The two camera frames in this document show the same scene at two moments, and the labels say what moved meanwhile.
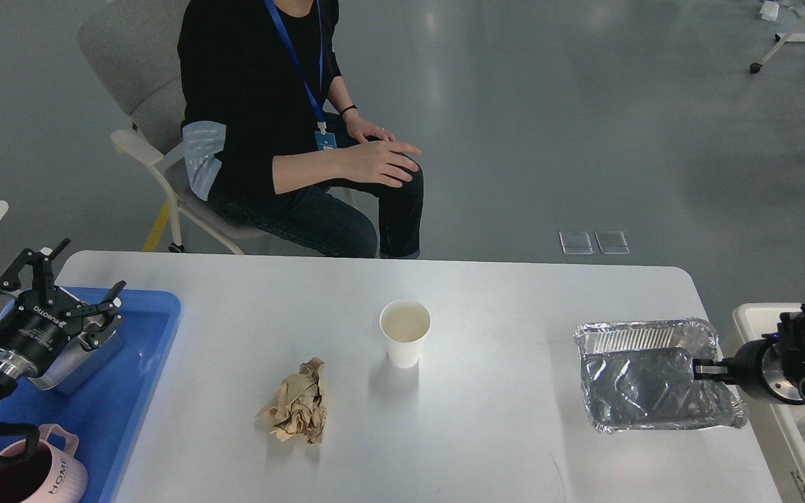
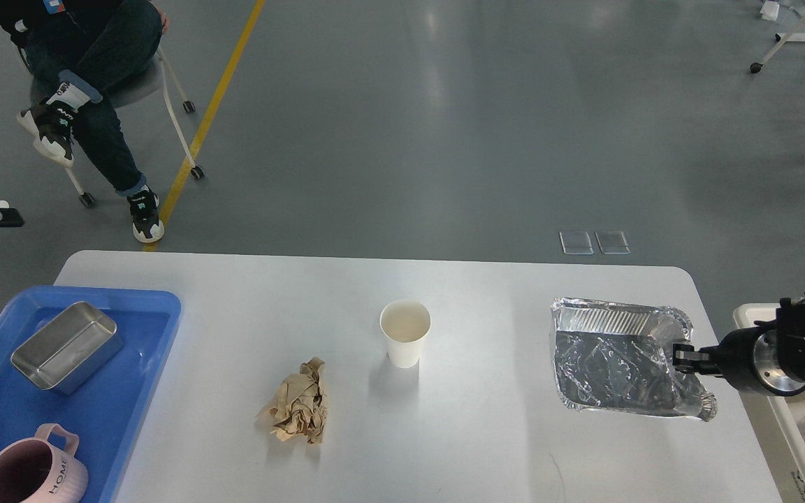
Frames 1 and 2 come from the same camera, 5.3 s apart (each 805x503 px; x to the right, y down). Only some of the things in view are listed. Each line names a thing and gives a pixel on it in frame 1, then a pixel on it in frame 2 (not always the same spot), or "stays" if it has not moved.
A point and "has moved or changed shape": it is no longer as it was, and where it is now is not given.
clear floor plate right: x=611 y=242 stays
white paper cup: x=404 y=324 stays
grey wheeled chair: x=133 y=51 -> x=158 y=80
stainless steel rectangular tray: x=74 y=361 stays
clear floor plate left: x=576 y=242 stays
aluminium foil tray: x=639 y=374 has moved or changed shape
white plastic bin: x=780 y=424 stays
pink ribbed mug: x=51 y=474 stays
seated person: x=294 y=161 -> x=98 y=47
